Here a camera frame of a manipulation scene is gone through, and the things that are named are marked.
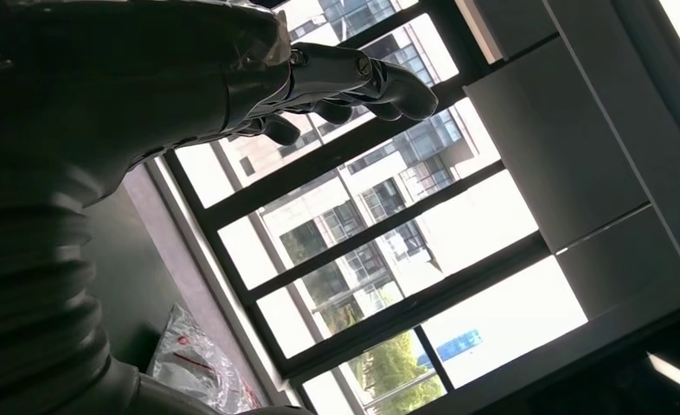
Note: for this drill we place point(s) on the pale building outside window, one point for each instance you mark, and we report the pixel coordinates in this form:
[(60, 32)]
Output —
[(374, 200)]

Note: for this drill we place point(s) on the black inbound scanning machine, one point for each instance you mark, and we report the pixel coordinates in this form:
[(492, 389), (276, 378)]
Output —
[(603, 378)]

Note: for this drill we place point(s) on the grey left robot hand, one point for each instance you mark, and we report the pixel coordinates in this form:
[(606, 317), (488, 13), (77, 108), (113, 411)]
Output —
[(116, 74)]

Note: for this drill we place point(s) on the dark window frame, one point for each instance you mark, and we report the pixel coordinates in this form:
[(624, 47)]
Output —
[(328, 154)]

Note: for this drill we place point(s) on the dark green table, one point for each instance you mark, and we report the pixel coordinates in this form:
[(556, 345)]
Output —
[(128, 269)]

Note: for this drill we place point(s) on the white poly parcel, red stripes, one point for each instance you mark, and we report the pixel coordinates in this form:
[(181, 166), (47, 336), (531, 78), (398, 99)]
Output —
[(202, 366)]

